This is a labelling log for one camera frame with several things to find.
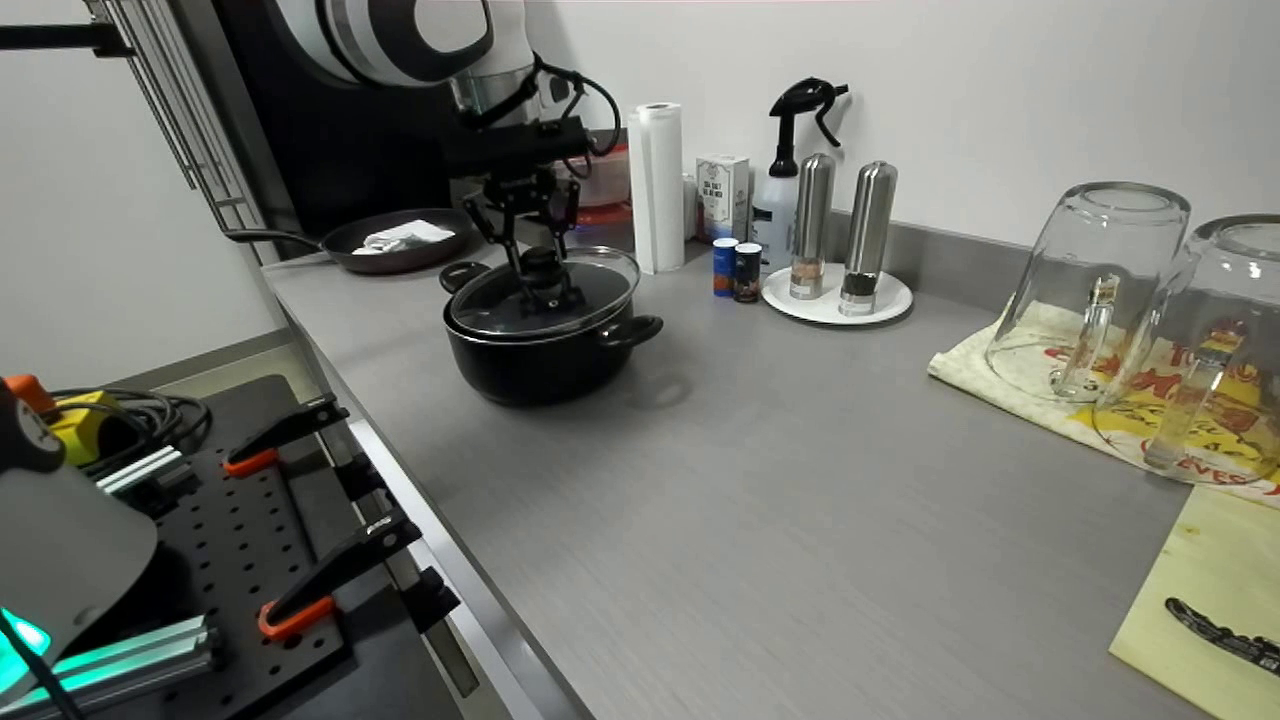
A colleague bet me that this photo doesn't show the short aluminium extrusion bar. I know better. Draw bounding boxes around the short aluminium extrusion bar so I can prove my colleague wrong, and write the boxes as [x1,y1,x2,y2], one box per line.
[91,439,190,498]

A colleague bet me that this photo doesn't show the long aluminium extrusion bar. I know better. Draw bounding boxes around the long aluminium extrusion bar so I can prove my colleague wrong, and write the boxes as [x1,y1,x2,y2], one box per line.
[0,607,222,711]

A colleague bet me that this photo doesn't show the printed yellow red towel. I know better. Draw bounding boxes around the printed yellow red towel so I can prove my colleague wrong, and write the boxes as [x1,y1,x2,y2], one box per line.
[927,297,1280,506]

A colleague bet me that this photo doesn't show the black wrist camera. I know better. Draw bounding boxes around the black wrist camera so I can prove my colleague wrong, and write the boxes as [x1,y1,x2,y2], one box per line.
[445,115,594,170]

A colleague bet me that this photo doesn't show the small white carton box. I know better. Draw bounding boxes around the small white carton box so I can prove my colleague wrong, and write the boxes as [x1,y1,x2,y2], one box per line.
[692,151,760,249]

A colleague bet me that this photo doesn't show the black and orange knob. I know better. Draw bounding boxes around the black and orange knob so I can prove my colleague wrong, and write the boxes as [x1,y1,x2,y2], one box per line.
[0,373,69,477]

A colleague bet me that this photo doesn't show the glass lid with black knob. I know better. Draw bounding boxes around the glass lid with black knob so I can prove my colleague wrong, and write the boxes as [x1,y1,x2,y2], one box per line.
[445,249,640,344]

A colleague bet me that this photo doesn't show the black cooking pot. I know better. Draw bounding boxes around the black cooking pot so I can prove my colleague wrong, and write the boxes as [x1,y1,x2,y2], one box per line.
[437,257,666,412]

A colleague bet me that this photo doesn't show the coiled black cable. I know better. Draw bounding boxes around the coiled black cable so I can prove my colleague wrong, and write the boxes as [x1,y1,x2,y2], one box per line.
[54,388,217,472]

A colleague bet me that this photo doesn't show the black clamp with orange grip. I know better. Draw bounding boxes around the black clamp with orange grip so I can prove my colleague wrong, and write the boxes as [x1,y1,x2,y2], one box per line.
[253,512,464,646]
[217,394,391,506]

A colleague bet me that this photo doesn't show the grey wire rack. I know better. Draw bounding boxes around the grey wire rack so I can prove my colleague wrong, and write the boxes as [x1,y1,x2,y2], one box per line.
[85,0,276,243]

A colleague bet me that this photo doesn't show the small black tool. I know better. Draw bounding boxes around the small black tool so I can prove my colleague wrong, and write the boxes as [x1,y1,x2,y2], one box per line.
[1160,590,1280,675]

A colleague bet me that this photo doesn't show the white paper towel roll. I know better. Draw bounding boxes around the white paper towel roll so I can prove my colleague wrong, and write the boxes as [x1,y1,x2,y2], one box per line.
[629,96,692,278]

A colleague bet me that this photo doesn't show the clear glass jar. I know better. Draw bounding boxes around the clear glass jar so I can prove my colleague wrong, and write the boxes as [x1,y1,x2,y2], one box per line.
[980,181,1194,412]
[1093,212,1280,493]

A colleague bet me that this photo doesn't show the spray bottle with black head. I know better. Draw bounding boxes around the spray bottle with black head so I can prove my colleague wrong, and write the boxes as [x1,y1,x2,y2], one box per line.
[747,76,853,270]

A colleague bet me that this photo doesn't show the steel grinder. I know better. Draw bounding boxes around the steel grinder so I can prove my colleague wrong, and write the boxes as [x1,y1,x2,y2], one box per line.
[835,154,901,319]
[789,151,841,298]

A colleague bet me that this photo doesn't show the small blue jar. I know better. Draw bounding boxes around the small blue jar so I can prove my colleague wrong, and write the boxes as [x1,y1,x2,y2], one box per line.
[733,240,769,308]

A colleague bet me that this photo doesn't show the round white plate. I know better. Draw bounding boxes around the round white plate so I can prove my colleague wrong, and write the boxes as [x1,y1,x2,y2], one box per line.
[755,257,920,333]

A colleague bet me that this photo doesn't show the small blue capped bottle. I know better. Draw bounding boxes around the small blue capped bottle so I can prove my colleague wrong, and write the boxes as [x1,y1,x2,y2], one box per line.
[709,232,739,298]

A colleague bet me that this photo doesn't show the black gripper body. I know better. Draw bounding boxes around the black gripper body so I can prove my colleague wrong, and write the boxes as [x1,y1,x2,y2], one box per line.
[468,158,581,232]

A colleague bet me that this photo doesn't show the plain yellow cloth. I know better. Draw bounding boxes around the plain yellow cloth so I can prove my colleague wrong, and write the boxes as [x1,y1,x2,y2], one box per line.
[1106,480,1280,720]

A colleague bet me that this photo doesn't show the grey lamp shade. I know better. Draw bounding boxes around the grey lamp shade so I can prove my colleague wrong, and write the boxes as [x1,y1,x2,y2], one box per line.
[0,464,158,672]

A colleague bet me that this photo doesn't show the yellow box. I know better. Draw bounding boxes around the yellow box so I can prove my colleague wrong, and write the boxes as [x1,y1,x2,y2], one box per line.
[44,388,124,472]

